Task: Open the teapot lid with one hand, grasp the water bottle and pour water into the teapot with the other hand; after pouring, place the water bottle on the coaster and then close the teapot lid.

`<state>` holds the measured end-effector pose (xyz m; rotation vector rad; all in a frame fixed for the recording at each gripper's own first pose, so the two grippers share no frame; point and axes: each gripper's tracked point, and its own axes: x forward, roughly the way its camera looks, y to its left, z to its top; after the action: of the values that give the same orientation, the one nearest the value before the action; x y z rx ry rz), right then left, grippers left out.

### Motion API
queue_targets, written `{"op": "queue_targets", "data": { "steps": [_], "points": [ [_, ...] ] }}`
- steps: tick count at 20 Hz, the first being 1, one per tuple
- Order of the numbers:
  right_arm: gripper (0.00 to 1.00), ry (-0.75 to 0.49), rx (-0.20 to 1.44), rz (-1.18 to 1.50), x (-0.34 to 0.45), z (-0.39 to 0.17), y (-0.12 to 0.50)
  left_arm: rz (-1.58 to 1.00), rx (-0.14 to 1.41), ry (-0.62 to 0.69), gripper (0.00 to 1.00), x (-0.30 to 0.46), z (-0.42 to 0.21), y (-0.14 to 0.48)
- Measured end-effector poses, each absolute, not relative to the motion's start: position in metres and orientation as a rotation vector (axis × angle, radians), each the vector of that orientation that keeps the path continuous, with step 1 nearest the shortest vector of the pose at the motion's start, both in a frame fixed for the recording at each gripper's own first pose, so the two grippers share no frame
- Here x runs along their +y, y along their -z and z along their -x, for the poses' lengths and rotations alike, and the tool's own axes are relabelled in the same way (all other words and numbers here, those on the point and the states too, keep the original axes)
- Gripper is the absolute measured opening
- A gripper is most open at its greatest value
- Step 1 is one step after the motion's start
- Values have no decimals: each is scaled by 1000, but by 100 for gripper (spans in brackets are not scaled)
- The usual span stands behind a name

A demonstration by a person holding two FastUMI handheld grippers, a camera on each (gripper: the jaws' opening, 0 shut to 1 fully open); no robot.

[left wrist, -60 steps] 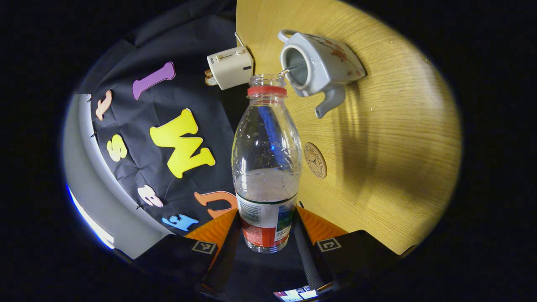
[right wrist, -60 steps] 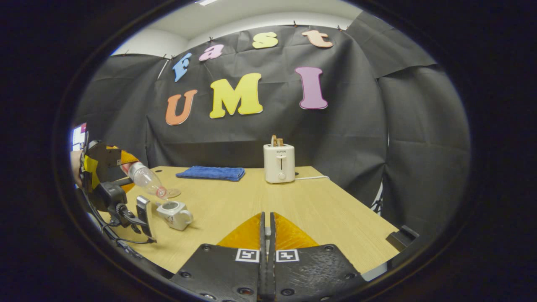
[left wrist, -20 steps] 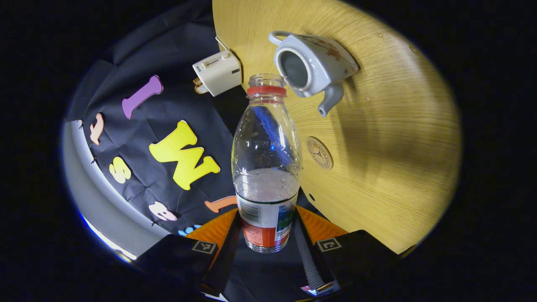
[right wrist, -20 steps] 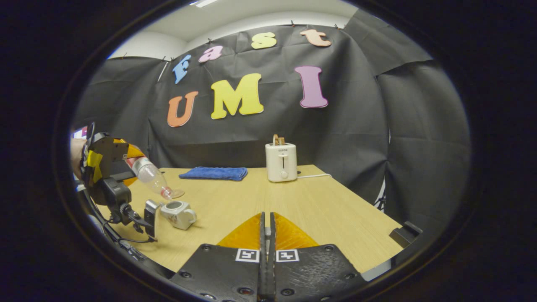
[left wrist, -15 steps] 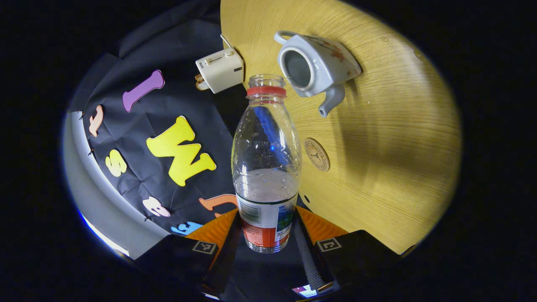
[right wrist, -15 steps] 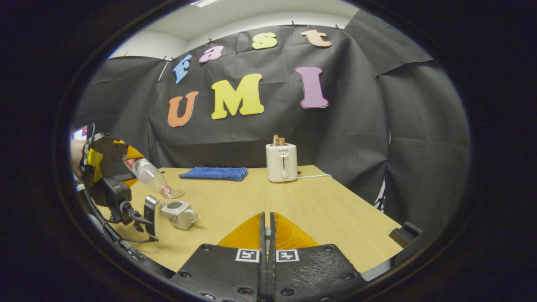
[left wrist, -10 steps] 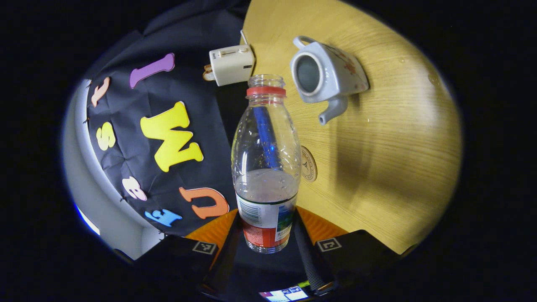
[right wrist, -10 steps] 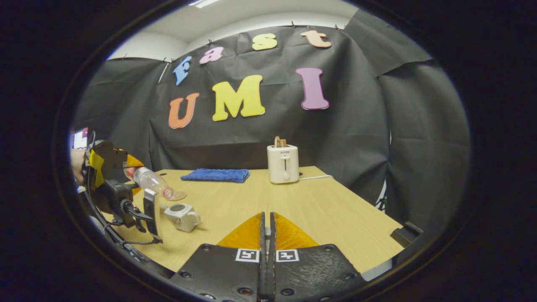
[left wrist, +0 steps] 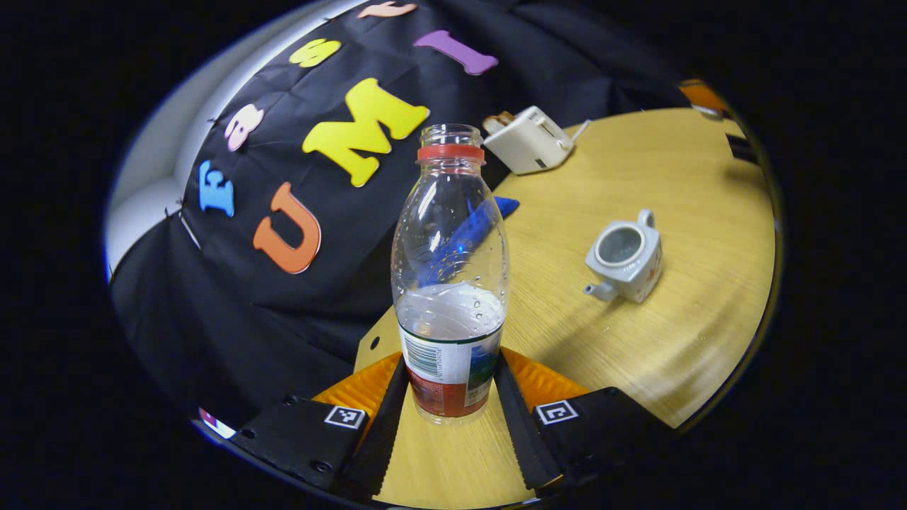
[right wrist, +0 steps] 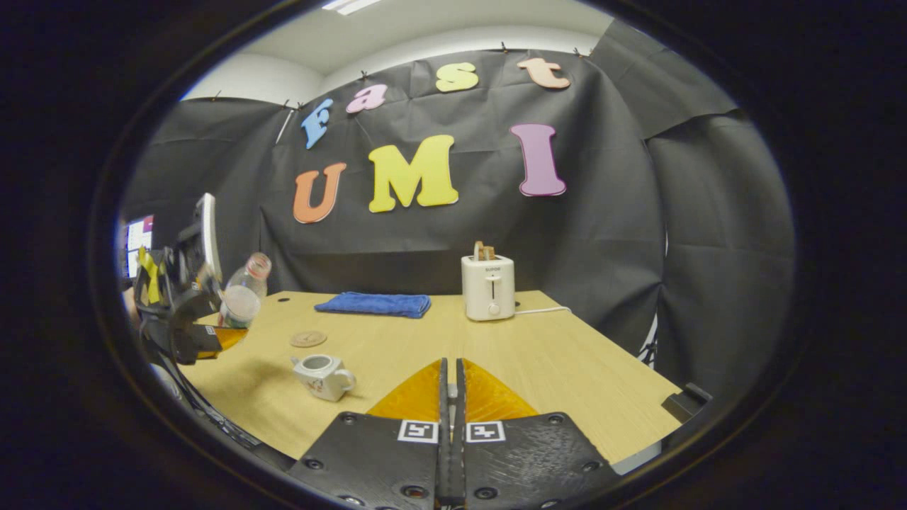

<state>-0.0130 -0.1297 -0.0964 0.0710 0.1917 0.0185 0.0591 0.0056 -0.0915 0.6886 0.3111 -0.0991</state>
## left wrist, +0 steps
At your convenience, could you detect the black backdrop cloth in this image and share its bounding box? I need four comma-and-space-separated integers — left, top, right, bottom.
110, 0, 709, 433

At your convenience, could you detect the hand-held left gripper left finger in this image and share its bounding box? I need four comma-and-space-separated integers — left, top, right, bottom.
230, 352, 410, 504

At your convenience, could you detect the clear plastic water bottle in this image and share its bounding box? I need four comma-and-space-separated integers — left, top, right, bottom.
390, 124, 510, 426

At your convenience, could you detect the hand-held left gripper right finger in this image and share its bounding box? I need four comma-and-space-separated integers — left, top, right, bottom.
492, 347, 679, 497

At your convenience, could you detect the white floral teacup with spout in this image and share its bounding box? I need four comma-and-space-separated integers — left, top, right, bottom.
583, 209, 665, 305

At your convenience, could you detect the white toaster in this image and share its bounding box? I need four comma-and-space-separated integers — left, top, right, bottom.
483, 106, 576, 176

